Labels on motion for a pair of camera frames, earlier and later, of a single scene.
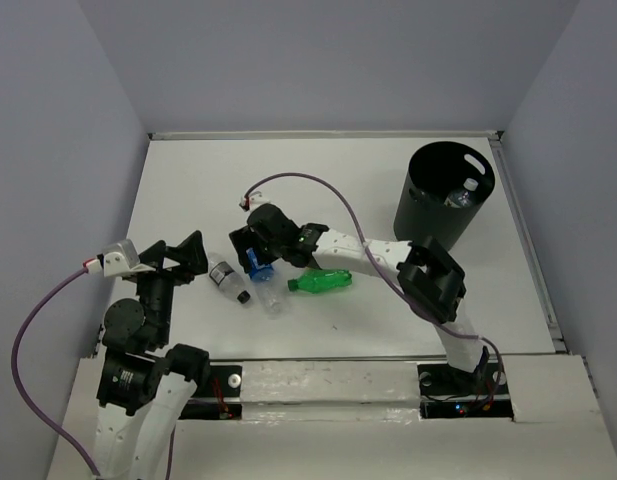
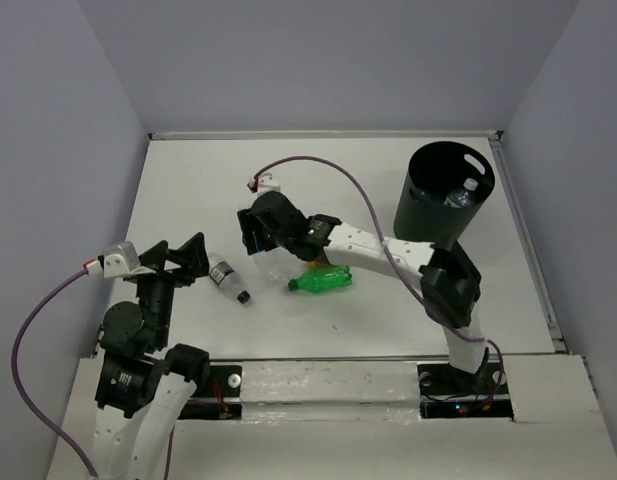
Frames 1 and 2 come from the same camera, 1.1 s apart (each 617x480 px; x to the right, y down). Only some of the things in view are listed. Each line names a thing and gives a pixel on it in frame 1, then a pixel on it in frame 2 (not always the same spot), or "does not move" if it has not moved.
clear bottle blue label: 264,280 to 277,267
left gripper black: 191,251 does not move
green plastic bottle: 318,281 does not move
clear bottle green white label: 462,198 does not move
